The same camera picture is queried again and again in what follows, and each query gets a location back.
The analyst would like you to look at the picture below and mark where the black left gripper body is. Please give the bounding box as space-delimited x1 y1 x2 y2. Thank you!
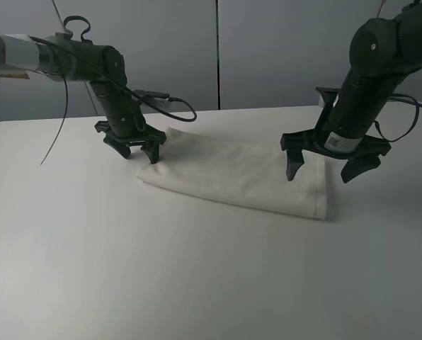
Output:
94 120 166 147

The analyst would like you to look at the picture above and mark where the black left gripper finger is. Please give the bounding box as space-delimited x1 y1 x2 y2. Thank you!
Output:
140 142 160 164
103 136 131 159

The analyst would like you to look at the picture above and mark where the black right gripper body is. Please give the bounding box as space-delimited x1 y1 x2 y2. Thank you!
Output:
280 129 391 163

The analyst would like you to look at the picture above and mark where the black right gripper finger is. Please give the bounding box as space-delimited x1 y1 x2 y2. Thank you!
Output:
286 149 304 181
341 155 380 183

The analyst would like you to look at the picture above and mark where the white towel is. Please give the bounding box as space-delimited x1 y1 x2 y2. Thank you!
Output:
136 127 327 220

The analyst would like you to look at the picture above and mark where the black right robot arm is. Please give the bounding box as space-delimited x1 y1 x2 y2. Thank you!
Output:
280 1 422 183

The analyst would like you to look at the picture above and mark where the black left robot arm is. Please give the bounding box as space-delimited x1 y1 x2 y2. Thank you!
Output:
0 33 169 164

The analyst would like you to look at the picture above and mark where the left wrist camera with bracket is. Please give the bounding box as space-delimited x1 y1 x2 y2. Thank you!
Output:
133 89 176 111

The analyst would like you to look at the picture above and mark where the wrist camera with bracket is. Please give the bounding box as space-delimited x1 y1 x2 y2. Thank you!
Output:
133 89 176 111
316 86 341 108

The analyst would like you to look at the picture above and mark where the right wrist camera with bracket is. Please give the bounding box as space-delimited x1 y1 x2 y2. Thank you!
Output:
316 86 341 108

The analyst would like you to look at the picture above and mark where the black left camera cable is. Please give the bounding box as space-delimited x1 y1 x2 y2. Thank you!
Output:
28 13 198 166

